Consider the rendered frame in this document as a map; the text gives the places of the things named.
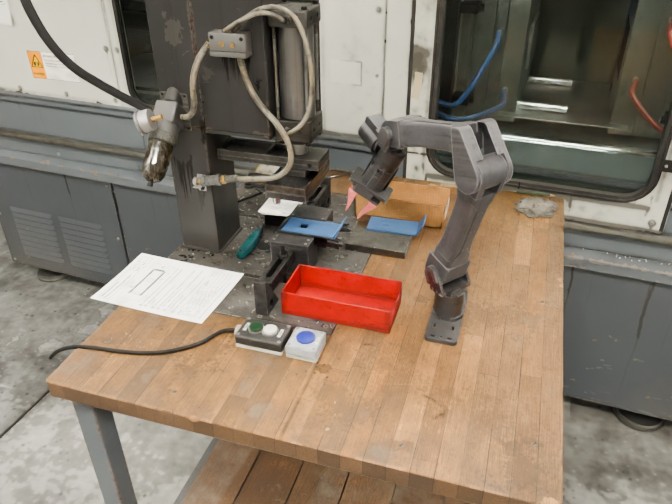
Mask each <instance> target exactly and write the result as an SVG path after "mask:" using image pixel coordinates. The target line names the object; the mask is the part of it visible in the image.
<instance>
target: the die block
mask: <svg viewBox="0 0 672 504"><path fill-rule="evenodd" d="M317 247H322V248H327V247H326V246H320V245H314V242H313V244H312V245H311V247H310V248H309V250H304V249H298V248H292V247H285V248H286V249H292V250H293V253H294V262H293V263H292V265H291V266H290V268H289V269H288V271H287V272H291V273H293V272H294V271H295V269H296V268H297V266H298V265H299V264H303V265H309V266H315V265H316V264H317V262H318V261H317ZM270 250H271V261H272V260H273V259H274V257H275V256H276V255H277V253H278V252H279V250H280V246H279V245H273V244H270Z"/></svg>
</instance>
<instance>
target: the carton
mask: <svg viewBox="0 0 672 504"><path fill-rule="evenodd" d="M388 186H389V187H391V188H392V189H393V192H392V194H391V196H390V197H389V199H388V201H387V202H386V204H385V205H383V202H381V201H380V203H379V204H378V206H377V207H376V208H375V209H373V210H370V211H368V212H366V213H364V214H368V215H375V216H382V217H389V218H396V219H403V220H410V221H417V222H420V221H421V219H422V218H423V217H424V216H425V214H426V215H427V216H426V219H425V223H424V226H425V227H432V228H439V229H442V226H443V223H444V220H445V217H446V214H447V211H448V208H449V199H450V197H449V195H450V188H447V187H439V186H431V185H423V184H415V183H407V182H399V181H391V182H390V184H389V185H388ZM367 202H368V200H367V199H365V198H364V197H362V196H361V195H359V194H358V193H357V195H356V196H355V216H356V217H358V215H359V213H360V212H361V210H362V209H363V208H364V206H365V205H366V204H367Z"/></svg>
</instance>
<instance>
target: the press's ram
mask: <svg viewBox="0 0 672 504"><path fill-rule="evenodd" d="M291 143H292V147H293V151H294V163H293V166H292V168H291V169H290V171H289V172H288V173H287V174H286V175H285V176H283V177H282V178H280V179H277V180H274V181H267V182H266V183H265V195H266V198H272V199H273V203H274V204H280V203H281V200H288V201H295V202H302V203H306V202H307V201H308V200H309V198H310V197H311V196H312V194H313V193H314V192H315V190H316V189H317V188H318V186H319V185H320V184H321V182H322V181H323V180H324V178H325V177H326V176H327V174H328V173H329V172H330V158H329V148H321V147H312V146H306V144H304V143H302V142H294V141H291ZM217 157H218V159H223V160H231V161H239V162H246V163H254V164H262V165H270V166H278V167H280V168H279V169H278V170H277V171H276V172H275V173H274V174H277V173H279V172H280V171H282V170H283V169H284V168H285V167H286V165H287V162H288V151H287V147H286V144H285V143H278V142H270V141H261V140H252V139H244V138H235V137H230V138H229V139H228V140H227V141H226V142H225V143H223V144H222V145H221V146H220V147H219V148H217ZM274 174H273V175H274Z"/></svg>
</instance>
